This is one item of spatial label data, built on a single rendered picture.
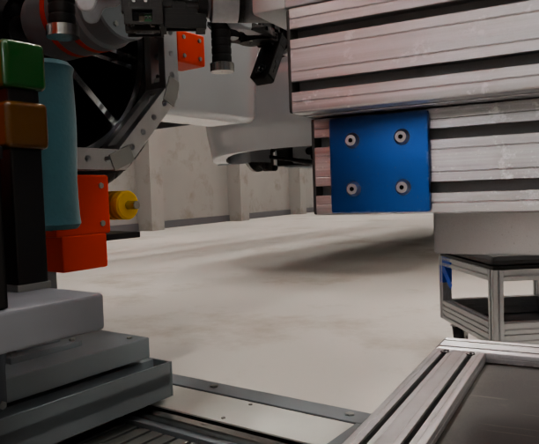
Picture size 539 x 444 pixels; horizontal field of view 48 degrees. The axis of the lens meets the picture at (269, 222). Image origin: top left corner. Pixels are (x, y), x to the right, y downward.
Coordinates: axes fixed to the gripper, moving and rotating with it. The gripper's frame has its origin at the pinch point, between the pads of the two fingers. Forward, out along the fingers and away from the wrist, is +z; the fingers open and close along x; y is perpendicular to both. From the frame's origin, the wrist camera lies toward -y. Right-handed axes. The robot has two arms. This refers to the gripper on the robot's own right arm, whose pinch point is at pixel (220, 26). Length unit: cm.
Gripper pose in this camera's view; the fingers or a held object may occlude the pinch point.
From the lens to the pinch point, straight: 117.2
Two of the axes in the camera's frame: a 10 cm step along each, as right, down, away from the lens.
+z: -5.8, 0.6, -8.1
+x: 8.1, 0.0, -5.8
